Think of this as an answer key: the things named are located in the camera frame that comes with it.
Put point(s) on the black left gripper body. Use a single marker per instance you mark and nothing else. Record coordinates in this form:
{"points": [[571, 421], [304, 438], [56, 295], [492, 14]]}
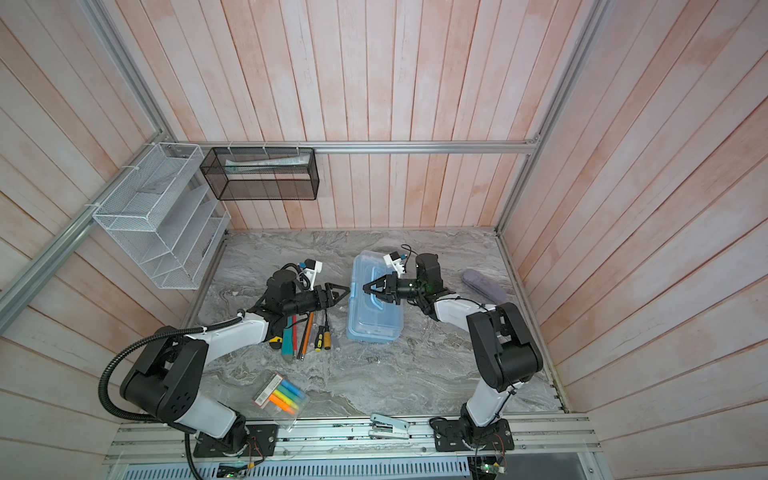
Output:
{"points": [[306, 301]]}

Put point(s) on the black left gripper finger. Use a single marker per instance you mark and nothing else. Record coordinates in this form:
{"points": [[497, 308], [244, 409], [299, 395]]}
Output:
{"points": [[335, 291], [330, 303]]}

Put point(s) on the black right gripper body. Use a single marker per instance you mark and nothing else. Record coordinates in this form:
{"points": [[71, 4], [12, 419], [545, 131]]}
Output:
{"points": [[406, 289]]}

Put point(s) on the light blue tool box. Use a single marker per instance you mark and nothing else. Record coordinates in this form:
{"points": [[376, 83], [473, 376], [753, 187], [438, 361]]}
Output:
{"points": [[369, 318]]}

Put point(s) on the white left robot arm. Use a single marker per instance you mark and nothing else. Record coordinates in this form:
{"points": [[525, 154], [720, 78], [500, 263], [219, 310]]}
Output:
{"points": [[165, 379]]}

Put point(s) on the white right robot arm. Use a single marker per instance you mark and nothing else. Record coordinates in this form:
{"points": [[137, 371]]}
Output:
{"points": [[504, 348]]}

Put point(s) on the highlighter pack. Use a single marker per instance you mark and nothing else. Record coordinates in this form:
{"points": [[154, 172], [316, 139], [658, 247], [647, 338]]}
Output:
{"points": [[280, 398]]}

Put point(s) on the lilac fabric glasses case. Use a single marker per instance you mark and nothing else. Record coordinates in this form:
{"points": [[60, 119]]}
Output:
{"points": [[486, 286]]}

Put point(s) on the white stapler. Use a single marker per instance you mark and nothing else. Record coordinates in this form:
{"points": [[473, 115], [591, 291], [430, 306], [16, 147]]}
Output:
{"points": [[385, 427]]}

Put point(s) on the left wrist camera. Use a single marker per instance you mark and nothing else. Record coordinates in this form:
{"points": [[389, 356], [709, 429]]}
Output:
{"points": [[309, 270]]}

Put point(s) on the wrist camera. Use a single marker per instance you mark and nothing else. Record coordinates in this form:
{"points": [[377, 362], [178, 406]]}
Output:
{"points": [[309, 270], [397, 262]]}

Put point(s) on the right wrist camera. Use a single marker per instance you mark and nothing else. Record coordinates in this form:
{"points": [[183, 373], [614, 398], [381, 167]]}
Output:
{"points": [[397, 262]]}

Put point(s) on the teal handled tool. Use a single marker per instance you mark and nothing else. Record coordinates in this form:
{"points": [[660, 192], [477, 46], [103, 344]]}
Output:
{"points": [[286, 351]]}

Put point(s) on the black mesh wall basket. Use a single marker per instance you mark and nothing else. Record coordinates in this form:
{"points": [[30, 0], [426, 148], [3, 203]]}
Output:
{"points": [[262, 173]]}

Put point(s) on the white wire mesh shelf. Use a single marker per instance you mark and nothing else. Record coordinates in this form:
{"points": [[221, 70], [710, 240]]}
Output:
{"points": [[170, 227]]}

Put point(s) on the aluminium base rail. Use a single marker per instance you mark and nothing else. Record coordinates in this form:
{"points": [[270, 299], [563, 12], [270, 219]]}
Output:
{"points": [[141, 443]]}

